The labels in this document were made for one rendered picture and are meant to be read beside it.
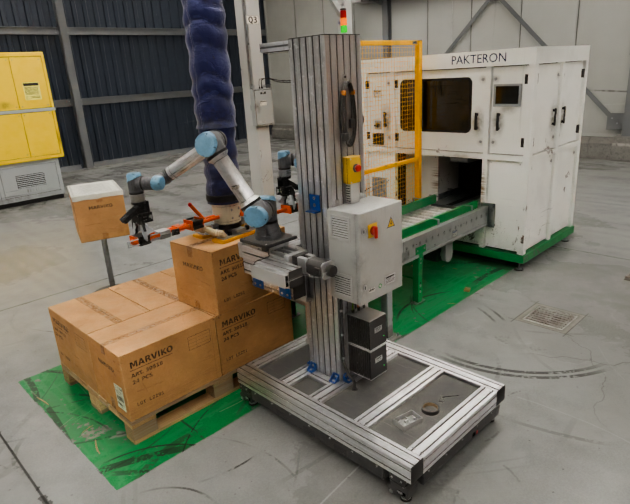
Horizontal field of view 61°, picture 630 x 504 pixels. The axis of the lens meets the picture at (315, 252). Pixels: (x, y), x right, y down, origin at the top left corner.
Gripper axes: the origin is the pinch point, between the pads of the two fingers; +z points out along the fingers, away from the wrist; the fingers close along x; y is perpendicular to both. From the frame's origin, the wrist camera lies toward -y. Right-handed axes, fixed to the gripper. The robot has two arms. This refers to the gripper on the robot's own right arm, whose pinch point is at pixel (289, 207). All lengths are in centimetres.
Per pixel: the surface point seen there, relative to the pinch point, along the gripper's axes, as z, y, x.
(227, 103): -65, 29, -14
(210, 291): 39, 60, -11
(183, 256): 21, 60, -33
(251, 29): -115, -85, -112
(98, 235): 42, 30, -201
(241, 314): 59, 42, -7
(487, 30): -145, -915, -283
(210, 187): -18, 40, -25
